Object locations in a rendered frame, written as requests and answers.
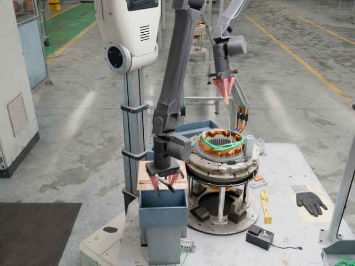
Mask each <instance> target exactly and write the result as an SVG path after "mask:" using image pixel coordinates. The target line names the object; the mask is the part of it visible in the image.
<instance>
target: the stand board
mask: <svg viewBox="0 0 355 266"><path fill-rule="evenodd" d="M176 161H177V163H178V164H179V165H180V170H182V172H183V173H184V179H186V183H174V184H173V186H172V187H173V188H174V189H178V188H185V189H186V193H189V187H188V179H187V175H186V167H185V162H184V161H181V160H176ZM148 162H153V161H139V168H138V180H151V179H150V177H149V176H148V174H147V172H146V167H145V163H148ZM177 179H183V178H182V177H181V175H179V176H178V178H177ZM158 186H159V189H168V187H167V186H166V185H164V184H163V183H160V185H158ZM144 189H154V187H153V184H139V183H138V181H137V195H139V191H140V190H144Z"/></svg>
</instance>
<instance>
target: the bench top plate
mask: <svg viewBox="0 0 355 266"><path fill-rule="evenodd" d="M264 149H265V151H266V154H267V157H258V161H259V171H258V174H260V175H261V176H262V177H263V178H264V180H266V181H267V182H268V185H267V186H263V187H260V188H257V189H252V188H251V187H249V191H251V192H252V193H253V194H254V195H255V197H256V198H257V200H258V202H259V206H260V212H259V217H258V219H257V220H256V222H255V223H254V225H257V226H259V227H261V228H262V229H265V230H268V231H271V232H273V233H274V239H273V242H272V244H273V245H275V246H278V247H282V248H284V247H285V248H286V247H289V246H290V247H293V248H297V247H299V246H301V247H302V248H303V249H302V250H299V249H293V248H286V249H281V248H278V247H275V246H273V245H271V246H270V248H269V250H268V251H267V250H264V249H262V248H260V247H258V246H255V245H253V244H251V243H248V242H246V233H247V231H248V230H249V228H250V227H249V228H247V229H245V230H243V231H240V232H237V233H231V234H213V233H207V232H204V231H200V230H198V229H195V228H193V227H192V226H190V225H189V224H188V226H187V230H186V238H191V239H193V241H194V245H196V248H195V252H188V253H187V256H186V259H185V261H184V263H183V264H182V266H325V265H324V263H323V261H322V257H321V252H322V250H321V248H322V247H326V246H327V245H324V244H320V243H318V240H319V232H320V229H325V230H329V226H330V223H323V224H304V223H303V222H302V220H301V218H300V216H299V214H298V212H297V210H296V208H295V207H294V205H293V203H292V201H291V199H290V197H289V195H288V194H296V193H295V191H294V189H293V188H292V185H297V184H299V183H308V184H309V186H310V188H311V189H316V188H315V187H314V185H313V184H312V183H317V182H318V183H319V185H320V186H321V188H322V190H323V191H324V193H325V194H326V196H327V197H328V199H329V200H330V202H331V203H332V205H330V206H331V208H332V209H333V211H334V207H335V205H334V204H333V202H332V200H331V199H330V197H329V196H328V194H327V192H326V191H325V189H324V188H323V186H322V185H321V183H320V181H319V180H318V178H317V177H316V175H315V174H314V172H313V171H312V169H311V167H310V166H309V164H308V163H307V161H306V160H305V158H304V157H303V155H302V153H301V152H300V150H299V149H298V147H297V146H296V144H264ZM261 190H267V193H268V202H267V206H268V210H269V214H270V215H271V216H272V223H271V224H270V223H266V224H265V223H264V217H265V216H264V211H263V207H262V204H261V200H260V193H261ZM280 194H281V195H280ZM138 206H139V203H138V198H136V199H135V200H133V201H132V202H131V203H130V204H129V205H128V209H127V214H126V219H125V225H124V230H123V235H122V241H121V244H120V249H119V255H118V260H117V265H116V266H156V265H148V247H147V246H143V247H141V229H140V228H139V213H138ZM279 209H280V210H279ZM281 220H282V221H281ZM258 224H259V225H258ZM262 225H263V226H262ZM277 230H278V231H277ZM338 233H339V234H342V235H343V236H342V239H344V240H353V239H355V236H354V235H353V233H352V232H351V230H350V229H349V227H348V225H347V224H346V222H345V220H344V219H343V218H342V221H341V224H340V228H339V231H338ZM285 237H287V238H288V239H289V242H284V241H283V240H284V239H285ZM283 253H284V254H283ZM285 259H286V261H287V262H288V263H289V265H284V264H283V262H282V261H281V260H285Z"/></svg>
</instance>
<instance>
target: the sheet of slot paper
mask: <svg viewBox="0 0 355 266"><path fill-rule="evenodd" d="M312 184H313V185H314V187H315V188H316V189H311V188H310V186H309V184H308V183H299V184H298V185H306V187H307V188H308V189H309V191H311V192H313V193H314V194H316V195H317V196H318V197H319V198H320V199H321V201H322V202H323V204H325V205H326V206H327V208H328V210H325V209H324V208H323V207H322V206H320V207H321V210H322V213H323V214H322V215H319V216H318V217H315V216H314V215H311V214H310V213H309V211H308V210H307V209H306V208H305V206H304V205H302V207H298V206H297V204H296V194H288V195H289V197H290V199H291V201H292V203H293V205H294V207H295V208H296V210H297V212H298V214H299V216H300V218H301V220H302V222H303V223H304V224H323V223H330V222H331V218H332V214H333V209H332V208H331V206H330V205H332V203H331V202H330V200H329V199H328V197H327V196H326V194H325V193H324V191H323V190H322V188H321V186H320V185H319V183H318V182H317V183H312Z"/></svg>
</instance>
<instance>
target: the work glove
mask: <svg viewBox="0 0 355 266"><path fill-rule="evenodd" d="M292 188H293V189H294V191H295V193H296V204H297V206H298V207H302V205H304V206H305V208H306V209H307V210H308V211H309V213H310V214H311V215H314V216H315V217H318V216H319V215H322V214H323V213H322V210H321V207H320V206H322V207H323V208H324V209H325V210H328V208H327V206H326V205H325V204H323V202H322V201H321V199H320V198H319V197H318V196H317V195H316V194H314V193H313V192H311V191H309V189H308V188H307V187H306V185H292ZM315 207H316V208H315Z"/></svg>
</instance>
